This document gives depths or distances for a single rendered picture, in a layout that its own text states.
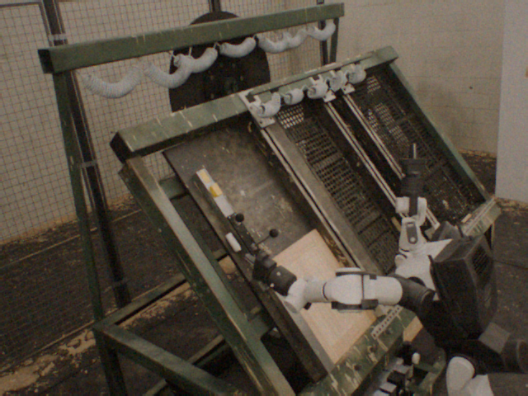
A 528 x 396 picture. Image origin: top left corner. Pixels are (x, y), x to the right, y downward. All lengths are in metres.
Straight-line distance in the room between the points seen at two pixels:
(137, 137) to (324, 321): 1.06
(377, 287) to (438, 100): 6.18
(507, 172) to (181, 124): 4.37
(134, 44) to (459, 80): 5.61
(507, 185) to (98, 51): 4.63
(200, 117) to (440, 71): 5.68
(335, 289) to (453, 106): 6.15
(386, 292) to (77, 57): 1.51
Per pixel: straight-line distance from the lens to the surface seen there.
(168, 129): 2.05
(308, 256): 2.25
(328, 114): 2.76
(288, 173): 2.32
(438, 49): 7.51
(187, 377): 2.38
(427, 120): 3.53
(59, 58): 2.23
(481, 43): 7.26
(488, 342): 2.00
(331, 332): 2.20
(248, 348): 1.90
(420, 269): 1.86
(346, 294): 1.54
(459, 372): 2.07
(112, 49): 2.36
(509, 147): 5.83
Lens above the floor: 2.28
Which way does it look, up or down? 21 degrees down
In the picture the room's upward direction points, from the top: 7 degrees counter-clockwise
